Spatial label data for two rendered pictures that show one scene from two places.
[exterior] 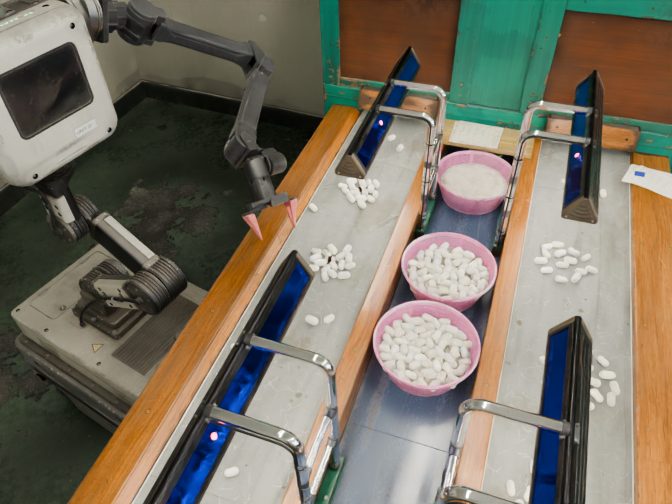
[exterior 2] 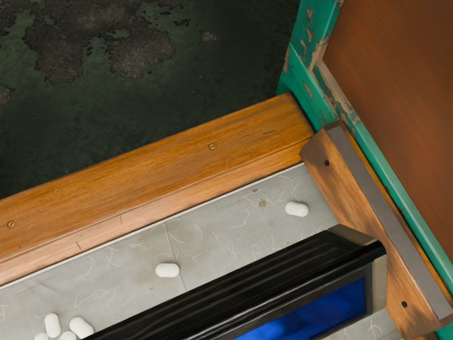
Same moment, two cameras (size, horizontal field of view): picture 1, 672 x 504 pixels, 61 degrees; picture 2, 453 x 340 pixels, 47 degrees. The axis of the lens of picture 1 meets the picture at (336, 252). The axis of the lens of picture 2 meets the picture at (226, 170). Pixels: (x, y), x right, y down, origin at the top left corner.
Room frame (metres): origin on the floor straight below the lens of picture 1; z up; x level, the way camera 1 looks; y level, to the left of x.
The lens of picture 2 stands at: (1.58, -0.24, 1.49)
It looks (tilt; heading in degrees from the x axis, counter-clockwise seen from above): 66 degrees down; 37
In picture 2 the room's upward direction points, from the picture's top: 8 degrees clockwise
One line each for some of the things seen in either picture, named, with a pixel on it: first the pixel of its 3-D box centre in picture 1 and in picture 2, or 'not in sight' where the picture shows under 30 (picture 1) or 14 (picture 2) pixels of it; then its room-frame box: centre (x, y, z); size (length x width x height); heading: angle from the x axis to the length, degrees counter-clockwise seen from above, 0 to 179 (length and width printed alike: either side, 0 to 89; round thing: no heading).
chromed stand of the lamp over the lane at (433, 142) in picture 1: (406, 161); not in sight; (1.43, -0.22, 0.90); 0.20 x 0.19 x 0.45; 159
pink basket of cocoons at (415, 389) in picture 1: (424, 352); not in sight; (0.85, -0.22, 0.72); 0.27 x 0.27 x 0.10
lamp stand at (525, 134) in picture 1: (541, 185); not in sight; (1.29, -0.60, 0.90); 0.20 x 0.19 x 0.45; 159
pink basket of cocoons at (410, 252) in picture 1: (447, 275); not in sight; (1.12, -0.32, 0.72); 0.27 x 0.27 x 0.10
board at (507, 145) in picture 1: (485, 137); not in sight; (1.73, -0.55, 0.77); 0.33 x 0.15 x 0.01; 69
